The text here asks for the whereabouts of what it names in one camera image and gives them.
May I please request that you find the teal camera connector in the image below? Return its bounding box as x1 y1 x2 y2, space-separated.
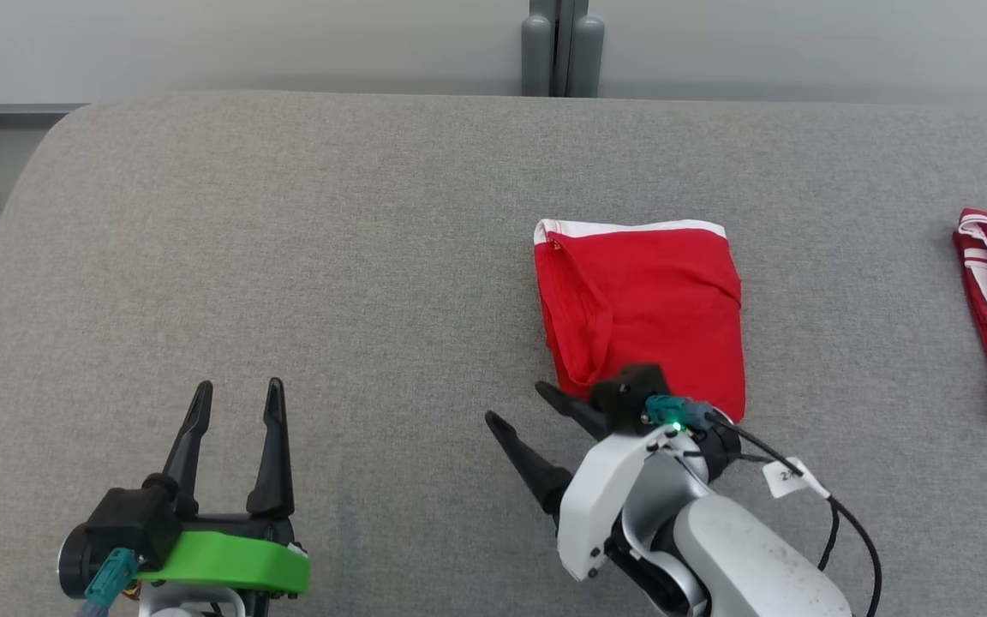
82 548 142 606
645 394 718 433

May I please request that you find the grey metal partition post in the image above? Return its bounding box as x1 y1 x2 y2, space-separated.
520 0 607 99

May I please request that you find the teal right camera connector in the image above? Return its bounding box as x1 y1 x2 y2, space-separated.
645 394 718 433

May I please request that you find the teal left camera connector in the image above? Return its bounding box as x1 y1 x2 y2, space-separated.
82 548 142 606

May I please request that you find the white right cable tag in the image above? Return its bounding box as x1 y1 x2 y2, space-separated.
762 458 831 500

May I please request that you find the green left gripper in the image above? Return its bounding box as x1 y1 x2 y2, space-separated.
138 377 313 597

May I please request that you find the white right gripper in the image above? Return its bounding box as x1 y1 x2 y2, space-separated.
485 381 709 584

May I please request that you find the red jersey number 23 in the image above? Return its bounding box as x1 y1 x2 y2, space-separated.
533 219 747 423

